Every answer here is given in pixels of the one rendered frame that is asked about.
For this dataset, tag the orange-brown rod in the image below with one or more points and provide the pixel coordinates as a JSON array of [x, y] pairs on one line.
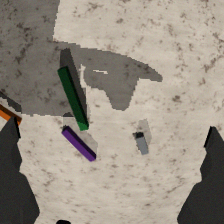
[[6, 114]]

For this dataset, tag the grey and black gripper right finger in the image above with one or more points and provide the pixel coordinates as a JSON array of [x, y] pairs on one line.
[[205, 203]]

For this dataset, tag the grey rectangular block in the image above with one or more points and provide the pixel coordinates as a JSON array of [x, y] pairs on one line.
[[142, 143]]

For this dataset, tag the purple rod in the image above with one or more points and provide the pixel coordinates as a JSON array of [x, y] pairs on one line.
[[78, 143]]

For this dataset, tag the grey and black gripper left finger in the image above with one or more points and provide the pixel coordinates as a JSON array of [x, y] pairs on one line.
[[18, 204]]

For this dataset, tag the green rod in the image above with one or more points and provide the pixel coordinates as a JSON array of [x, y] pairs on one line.
[[73, 97]]

